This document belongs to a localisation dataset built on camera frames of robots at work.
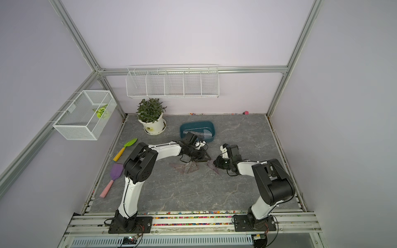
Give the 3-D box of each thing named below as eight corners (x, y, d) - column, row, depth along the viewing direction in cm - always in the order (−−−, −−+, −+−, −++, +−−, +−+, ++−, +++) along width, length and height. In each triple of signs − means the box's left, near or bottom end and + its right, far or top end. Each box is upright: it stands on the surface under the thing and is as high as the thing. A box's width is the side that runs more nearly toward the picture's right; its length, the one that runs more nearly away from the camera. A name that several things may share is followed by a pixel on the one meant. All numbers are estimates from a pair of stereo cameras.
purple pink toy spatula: (100, 197, 85) (98, 196, 83) (116, 164, 97) (114, 163, 95) (110, 198, 84) (108, 196, 83) (125, 165, 97) (123, 163, 95)
